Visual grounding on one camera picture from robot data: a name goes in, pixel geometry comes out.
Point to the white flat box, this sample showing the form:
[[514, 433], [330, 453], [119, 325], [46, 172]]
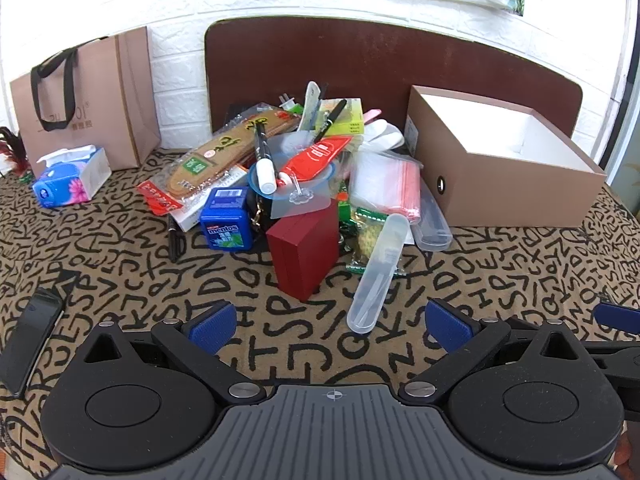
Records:
[[192, 215]]

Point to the letter-print cloth covered desktop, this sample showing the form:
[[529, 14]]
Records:
[[150, 280]]

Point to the blue pink tissue pack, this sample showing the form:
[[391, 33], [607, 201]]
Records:
[[65, 185]]

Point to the yellow snack packet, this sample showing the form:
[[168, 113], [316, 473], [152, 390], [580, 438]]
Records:
[[367, 240]]

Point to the red white flat packet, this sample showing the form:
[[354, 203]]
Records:
[[160, 200]]

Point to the clear packet white item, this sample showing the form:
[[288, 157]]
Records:
[[310, 105]]

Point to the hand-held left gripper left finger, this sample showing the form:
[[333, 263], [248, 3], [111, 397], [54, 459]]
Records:
[[210, 322]]

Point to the brown paper shopping bag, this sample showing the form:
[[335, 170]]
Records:
[[100, 110]]

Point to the red feather ornament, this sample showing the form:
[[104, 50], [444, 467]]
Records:
[[15, 152]]

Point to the brown insole package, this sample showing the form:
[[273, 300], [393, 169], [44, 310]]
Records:
[[220, 155]]

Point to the black smartphone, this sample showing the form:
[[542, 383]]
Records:
[[30, 340]]

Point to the yellow-green box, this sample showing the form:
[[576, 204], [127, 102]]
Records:
[[350, 115]]

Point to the white disposable slippers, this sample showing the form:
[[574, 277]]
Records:
[[385, 132]]

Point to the dark brown wooden board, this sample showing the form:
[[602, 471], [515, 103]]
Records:
[[375, 60]]

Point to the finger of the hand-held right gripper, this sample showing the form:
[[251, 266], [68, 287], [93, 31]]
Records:
[[620, 317]]

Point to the white power plug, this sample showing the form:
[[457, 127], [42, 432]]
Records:
[[287, 101]]

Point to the brown cardboard storage box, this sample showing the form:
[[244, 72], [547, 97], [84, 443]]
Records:
[[500, 190]]

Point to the blue candy box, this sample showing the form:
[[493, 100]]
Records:
[[225, 220]]

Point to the long clear toothbrush case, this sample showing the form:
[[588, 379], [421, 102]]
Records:
[[375, 275]]

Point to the dark red gift box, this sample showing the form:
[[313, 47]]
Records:
[[300, 255]]

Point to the blue rimmed clear lid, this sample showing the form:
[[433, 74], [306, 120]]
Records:
[[252, 182]]

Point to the short clear plastic case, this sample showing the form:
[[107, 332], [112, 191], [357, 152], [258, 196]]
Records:
[[432, 230]]

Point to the pink plastic item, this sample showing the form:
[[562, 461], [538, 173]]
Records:
[[372, 115]]

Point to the red-striped zip bags bundle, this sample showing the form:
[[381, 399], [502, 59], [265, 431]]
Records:
[[385, 180]]

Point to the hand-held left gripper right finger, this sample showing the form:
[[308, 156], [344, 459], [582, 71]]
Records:
[[447, 322]]

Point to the red plastic package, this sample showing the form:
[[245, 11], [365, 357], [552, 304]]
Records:
[[315, 157]]

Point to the clear adhesive hook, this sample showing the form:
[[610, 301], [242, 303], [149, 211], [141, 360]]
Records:
[[300, 197]]

